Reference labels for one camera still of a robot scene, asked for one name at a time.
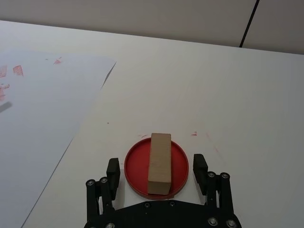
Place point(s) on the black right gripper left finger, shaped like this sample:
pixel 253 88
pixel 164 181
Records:
pixel 113 175

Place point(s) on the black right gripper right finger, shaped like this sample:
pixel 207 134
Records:
pixel 202 171

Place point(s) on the round red plastic lid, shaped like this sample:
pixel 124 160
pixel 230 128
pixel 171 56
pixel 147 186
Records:
pixel 137 164

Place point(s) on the tan wooden block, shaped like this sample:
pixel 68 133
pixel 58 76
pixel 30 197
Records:
pixel 159 164

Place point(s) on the white paper sheet red stamps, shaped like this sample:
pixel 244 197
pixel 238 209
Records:
pixel 42 118

